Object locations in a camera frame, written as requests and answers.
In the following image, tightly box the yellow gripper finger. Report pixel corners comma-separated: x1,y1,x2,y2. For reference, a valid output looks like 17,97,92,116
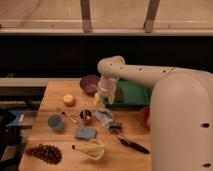
108,93,115,104
94,93,101,106

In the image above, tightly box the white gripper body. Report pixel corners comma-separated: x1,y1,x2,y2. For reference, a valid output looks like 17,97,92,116
97,76,117,96

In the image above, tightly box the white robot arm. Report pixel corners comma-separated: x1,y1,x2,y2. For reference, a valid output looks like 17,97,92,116
96,56,213,171

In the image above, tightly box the purple bowl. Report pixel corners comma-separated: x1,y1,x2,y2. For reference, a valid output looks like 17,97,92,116
80,75,100,95

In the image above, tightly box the orange red bowl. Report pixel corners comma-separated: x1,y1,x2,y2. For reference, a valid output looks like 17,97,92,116
140,106,150,128

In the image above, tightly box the brown block in tray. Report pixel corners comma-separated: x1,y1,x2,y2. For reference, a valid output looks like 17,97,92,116
115,87,123,102

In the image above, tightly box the small metal cup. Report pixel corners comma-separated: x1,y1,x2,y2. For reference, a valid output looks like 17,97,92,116
80,110,92,125

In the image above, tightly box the green plastic tray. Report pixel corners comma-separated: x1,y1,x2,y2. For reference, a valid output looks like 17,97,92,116
103,80,152,108

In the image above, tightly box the orange yellow round fruit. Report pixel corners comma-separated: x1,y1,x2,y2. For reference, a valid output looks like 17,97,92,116
63,94,75,107

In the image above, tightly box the blue sponge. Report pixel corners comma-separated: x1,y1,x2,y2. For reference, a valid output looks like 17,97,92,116
75,127,97,141

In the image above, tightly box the metal spoon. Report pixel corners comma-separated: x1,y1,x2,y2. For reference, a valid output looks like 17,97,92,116
56,108,79,124

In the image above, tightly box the blue plastic cup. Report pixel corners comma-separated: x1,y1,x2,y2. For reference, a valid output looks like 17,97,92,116
47,115,63,131

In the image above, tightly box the dark grape bunch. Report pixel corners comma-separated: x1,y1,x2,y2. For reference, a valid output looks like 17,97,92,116
25,144,62,164

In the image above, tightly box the black chair with blue seat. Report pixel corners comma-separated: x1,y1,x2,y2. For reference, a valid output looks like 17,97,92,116
0,108,23,171

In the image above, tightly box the black handled knife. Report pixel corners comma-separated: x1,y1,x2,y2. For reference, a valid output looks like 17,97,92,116
118,136,150,154

